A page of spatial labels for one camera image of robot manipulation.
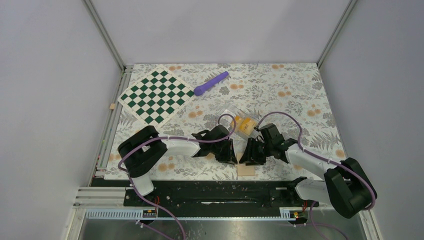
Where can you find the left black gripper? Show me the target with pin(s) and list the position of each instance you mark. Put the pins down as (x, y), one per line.
(229, 156)

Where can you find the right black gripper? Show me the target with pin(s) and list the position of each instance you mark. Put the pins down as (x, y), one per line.
(252, 159)

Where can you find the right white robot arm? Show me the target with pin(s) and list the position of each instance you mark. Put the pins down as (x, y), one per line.
(344, 185)

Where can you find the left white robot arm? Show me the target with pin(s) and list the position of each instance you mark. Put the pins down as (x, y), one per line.
(143, 150)

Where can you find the floral tablecloth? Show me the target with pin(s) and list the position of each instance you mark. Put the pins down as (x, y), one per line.
(256, 89)

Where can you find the green white chessboard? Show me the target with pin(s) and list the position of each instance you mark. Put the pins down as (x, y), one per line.
(156, 97)

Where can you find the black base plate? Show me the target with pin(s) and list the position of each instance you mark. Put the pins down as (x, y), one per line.
(206, 196)

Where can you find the purple cylindrical handle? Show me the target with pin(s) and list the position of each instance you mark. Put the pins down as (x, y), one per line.
(201, 89)

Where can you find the white slotted cable duct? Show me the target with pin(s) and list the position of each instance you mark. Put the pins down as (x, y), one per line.
(149, 214)

